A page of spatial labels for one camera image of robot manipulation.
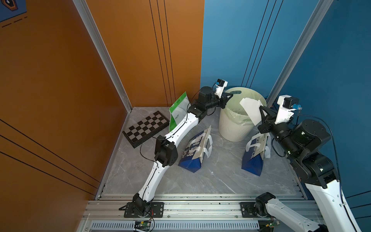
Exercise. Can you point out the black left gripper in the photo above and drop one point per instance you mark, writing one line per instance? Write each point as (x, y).
(223, 99)

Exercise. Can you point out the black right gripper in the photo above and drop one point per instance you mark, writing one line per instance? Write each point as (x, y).
(268, 121)

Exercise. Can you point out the white receipt green bag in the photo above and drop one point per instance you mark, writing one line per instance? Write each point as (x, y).
(252, 108)

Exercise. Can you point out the blue white bag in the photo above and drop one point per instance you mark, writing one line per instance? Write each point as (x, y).
(197, 148)
(257, 150)

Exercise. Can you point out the green white paper bag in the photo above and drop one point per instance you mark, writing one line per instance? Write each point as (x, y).
(178, 111)

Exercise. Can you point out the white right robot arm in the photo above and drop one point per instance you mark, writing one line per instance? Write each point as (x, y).
(321, 177)

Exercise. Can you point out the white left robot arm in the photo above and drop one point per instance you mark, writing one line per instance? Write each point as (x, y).
(166, 146)

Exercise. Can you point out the pale green trash bin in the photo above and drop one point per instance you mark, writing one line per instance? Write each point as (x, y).
(234, 123)

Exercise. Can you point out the brown checkered chessboard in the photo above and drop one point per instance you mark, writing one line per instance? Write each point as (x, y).
(141, 131)

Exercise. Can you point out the green circuit board right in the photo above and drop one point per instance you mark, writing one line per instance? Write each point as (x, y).
(268, 227)

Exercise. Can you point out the green circuit board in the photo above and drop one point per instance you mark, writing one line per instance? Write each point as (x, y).
(268, 227)
(142, 226)

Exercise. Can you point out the green circuit board left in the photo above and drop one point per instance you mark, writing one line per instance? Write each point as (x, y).
(142, 226)

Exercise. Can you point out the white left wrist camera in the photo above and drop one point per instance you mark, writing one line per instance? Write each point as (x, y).
(220, 85)

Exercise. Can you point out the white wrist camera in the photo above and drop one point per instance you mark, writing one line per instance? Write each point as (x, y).
(220, 85)
(287, 106)

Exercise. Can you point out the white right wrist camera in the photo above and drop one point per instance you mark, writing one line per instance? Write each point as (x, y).
(287, 106)

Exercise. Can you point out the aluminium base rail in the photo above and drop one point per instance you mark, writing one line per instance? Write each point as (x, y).
(180, 213)

